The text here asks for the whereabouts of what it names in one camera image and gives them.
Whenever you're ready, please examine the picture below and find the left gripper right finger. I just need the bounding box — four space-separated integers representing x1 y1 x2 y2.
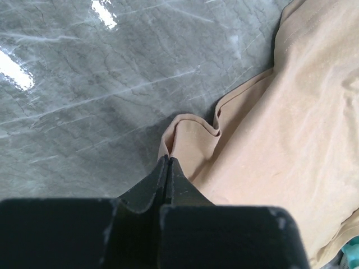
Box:
159 157 309 268

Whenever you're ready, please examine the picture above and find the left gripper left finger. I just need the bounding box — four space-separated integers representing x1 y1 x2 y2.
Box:
101 156 168 268

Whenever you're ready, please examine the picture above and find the beige polo shirt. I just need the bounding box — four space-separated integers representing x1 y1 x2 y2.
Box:
159 1 358 268

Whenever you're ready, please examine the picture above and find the teal shirt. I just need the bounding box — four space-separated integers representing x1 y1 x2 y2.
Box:
339 242 358 269

